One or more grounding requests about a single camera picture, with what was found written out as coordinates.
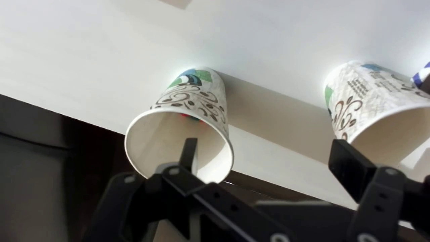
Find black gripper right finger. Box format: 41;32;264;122
328;139;430;242

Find patterned paper cup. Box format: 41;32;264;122
124;67;236;186
323;60;430;181

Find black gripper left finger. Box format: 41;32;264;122
85;138;297;242

